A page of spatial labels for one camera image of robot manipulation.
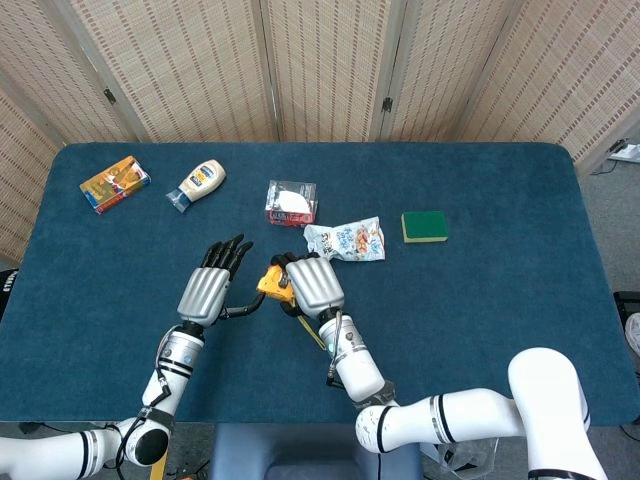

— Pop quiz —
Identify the black bag with white print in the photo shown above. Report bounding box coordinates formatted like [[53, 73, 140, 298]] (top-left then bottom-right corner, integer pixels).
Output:
[[0, 268, 20, 321]]

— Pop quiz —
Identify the blue table cloth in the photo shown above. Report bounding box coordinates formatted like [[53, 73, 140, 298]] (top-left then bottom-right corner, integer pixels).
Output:
[[0, 142, 630, 425]]

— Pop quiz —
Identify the woven folding screen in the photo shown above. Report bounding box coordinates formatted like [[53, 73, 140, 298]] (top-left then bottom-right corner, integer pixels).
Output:
[[0, 0, 640, 266]]

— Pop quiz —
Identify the blue grey robot torso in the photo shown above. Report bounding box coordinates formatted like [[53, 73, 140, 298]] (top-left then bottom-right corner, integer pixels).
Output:
[[208, 423, 424, 480]]

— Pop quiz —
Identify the clear box of red clips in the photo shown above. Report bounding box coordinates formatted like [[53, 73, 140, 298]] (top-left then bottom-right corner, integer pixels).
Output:
[[264, 179, 319, 229]]

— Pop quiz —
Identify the white power strip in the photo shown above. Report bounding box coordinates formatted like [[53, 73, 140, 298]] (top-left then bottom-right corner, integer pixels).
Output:
[[607, 142, 640, 164]]

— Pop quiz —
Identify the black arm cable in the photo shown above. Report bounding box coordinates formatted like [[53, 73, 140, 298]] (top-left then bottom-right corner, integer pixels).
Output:
[[325, 312, 347, 389], [117, 344, 174, 469]]

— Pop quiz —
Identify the orange snack box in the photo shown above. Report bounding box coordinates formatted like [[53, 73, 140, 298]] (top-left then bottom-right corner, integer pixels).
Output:
[[79, 155, 153, 215]]

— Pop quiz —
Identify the black box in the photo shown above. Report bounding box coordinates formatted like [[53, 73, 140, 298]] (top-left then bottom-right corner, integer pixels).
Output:
[[613, 290, 640, 359]]

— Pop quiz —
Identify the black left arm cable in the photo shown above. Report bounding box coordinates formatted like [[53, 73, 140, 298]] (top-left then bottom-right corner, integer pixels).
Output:
[[117, 344, 174, 469]]

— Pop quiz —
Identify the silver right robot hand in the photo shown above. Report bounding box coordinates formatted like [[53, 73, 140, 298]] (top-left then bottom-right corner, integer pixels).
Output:
[[270, 251, 346, 321]]

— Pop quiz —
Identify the white mayonnaise squeeze bottle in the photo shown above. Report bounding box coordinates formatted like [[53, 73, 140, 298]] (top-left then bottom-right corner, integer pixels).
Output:
[[165, 158, 227, 216]]

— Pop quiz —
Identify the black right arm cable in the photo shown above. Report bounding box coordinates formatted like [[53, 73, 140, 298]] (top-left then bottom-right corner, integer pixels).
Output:
[[325, 312, 347, 389]]

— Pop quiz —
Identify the yellow tape measure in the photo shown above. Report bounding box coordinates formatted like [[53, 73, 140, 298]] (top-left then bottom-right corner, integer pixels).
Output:
[[256, 265, 326, 350]]

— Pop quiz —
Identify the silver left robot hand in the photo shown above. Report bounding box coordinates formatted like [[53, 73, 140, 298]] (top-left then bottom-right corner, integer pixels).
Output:
[[177, 233, 266, 329]]

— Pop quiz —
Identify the green and yellow sponge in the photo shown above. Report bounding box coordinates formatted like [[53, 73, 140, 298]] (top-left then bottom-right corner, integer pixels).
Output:
[[400, 210, 450, 245]]

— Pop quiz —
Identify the crumpled white snack bag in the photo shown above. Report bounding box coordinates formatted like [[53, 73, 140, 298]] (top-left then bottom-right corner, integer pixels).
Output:
[[303, 215, 387, 262]]

